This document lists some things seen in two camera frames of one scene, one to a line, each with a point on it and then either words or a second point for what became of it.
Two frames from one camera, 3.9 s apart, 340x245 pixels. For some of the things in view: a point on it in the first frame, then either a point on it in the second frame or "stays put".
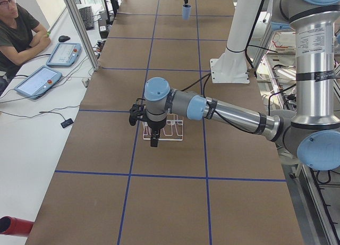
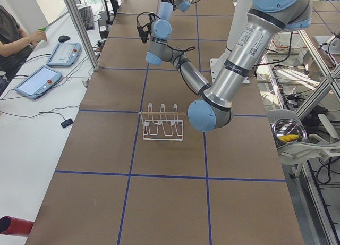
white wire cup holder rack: [172, 131] stays put
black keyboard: [87, 16] stays put
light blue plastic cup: [186, 11] -> [165, 10]
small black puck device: [67, 123] stays put
